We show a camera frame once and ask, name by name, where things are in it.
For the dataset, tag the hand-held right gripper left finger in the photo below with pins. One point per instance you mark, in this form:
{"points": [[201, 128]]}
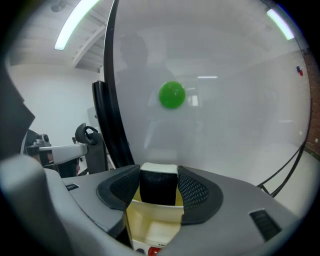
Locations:
{"points": [[82, 200]]}

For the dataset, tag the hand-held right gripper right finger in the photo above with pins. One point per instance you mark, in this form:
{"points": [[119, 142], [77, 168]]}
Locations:
{"points": [[230, 212]]}

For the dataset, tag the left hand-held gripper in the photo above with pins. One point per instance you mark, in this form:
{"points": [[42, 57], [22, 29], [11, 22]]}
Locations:
{"points": [[37, 146]]}

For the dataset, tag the cream plastic box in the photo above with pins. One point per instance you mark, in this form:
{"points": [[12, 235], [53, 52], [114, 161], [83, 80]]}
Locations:
{"points": [[155, 217]]}

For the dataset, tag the whiteboard on black stand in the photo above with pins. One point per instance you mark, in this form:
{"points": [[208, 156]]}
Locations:
{"points": [[225, 130]]}

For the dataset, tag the black mesh chair with headrest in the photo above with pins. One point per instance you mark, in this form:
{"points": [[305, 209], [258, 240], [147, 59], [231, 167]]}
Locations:
{"points": [[96, 150]]}

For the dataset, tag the green round magnet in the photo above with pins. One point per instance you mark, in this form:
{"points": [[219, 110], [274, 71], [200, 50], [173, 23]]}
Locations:
{"points": [[172, 95]]}

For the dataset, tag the long ceiling light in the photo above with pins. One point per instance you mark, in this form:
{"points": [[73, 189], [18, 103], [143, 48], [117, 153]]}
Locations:
{"points": [[75, 25]]}

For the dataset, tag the blue round magnet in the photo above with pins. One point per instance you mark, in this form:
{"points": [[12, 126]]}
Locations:
{"points": [[297, 68]]}

